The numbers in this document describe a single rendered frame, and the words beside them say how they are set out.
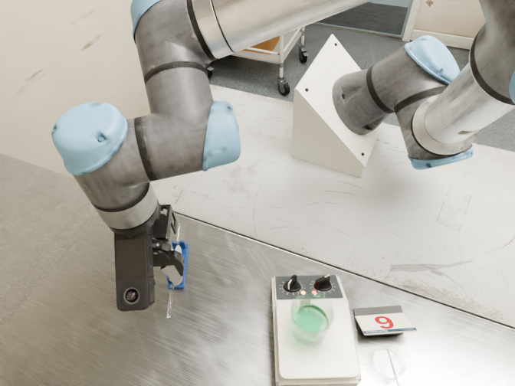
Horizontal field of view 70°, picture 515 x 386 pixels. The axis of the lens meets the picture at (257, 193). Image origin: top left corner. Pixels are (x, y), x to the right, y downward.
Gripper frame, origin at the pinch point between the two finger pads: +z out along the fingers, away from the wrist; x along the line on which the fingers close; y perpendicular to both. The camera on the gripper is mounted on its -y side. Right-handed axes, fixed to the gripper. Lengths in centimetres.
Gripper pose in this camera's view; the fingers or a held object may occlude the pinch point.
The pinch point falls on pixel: (163, 284)
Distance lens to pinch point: 68.0
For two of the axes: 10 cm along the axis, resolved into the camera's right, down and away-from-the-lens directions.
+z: 0.4, 6.2, 7.9
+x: -10.0, 0.5, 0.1
